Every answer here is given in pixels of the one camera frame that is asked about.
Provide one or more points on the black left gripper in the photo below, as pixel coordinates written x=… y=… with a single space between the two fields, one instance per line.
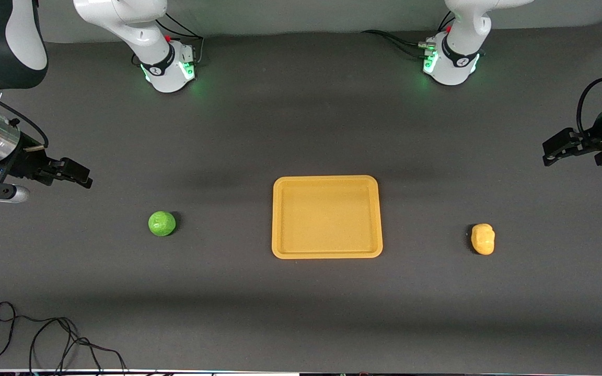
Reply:
x=589 y=141

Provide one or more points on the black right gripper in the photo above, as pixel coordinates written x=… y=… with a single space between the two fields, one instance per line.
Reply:
x=28 y=159

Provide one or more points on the green apple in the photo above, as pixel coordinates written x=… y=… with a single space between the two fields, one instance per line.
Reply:
x=161 y=223

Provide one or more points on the yellow potato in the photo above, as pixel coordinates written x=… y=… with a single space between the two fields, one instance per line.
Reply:
x=483 y=239

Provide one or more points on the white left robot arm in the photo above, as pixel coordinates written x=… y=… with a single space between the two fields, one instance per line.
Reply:
x=460 y=52

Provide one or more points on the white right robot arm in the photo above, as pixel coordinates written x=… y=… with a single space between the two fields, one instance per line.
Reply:
x=144 y=31

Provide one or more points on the yellow plastic tray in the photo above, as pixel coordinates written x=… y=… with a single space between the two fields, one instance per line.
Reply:
x=327 y=216

